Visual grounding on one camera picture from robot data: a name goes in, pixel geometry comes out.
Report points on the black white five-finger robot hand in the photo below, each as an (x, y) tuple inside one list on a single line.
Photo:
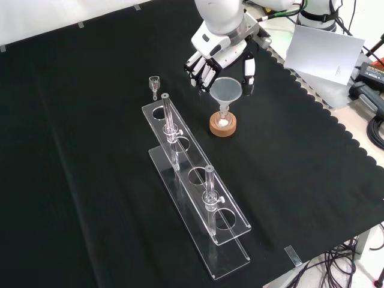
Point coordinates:
[(222, 51)]

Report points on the small glass round-bottom flask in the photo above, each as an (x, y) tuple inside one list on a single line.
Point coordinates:
[(223, 121)]

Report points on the grey tape strip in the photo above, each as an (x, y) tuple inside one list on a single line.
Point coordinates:
[(137, 7), (2, 48), (81, 25), (293, 255)]

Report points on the clear acrylic funnel stand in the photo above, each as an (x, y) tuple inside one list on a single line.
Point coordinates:
[(195, 180)]

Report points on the black power adapter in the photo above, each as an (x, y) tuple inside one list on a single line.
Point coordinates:
[(373, 73)]

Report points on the pale base board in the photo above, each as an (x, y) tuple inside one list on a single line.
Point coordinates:
[(330, 93)]

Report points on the black bench cloth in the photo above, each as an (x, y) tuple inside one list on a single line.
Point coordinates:
[(90, 165)]

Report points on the small glass weighing funnel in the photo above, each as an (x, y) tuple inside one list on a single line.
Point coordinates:
[(154, 82)]

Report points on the white card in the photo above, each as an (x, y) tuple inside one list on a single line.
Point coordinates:
[(324, 54)]

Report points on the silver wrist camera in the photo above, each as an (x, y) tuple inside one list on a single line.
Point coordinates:
[(265, 39)]

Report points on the yellow stop button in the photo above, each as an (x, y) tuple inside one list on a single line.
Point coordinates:
[(268, 10)]

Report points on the black tripod leg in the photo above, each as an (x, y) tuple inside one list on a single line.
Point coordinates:
[(375, 46)]

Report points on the clear plastic funnel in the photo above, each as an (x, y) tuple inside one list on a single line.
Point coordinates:
[(225, 90)]

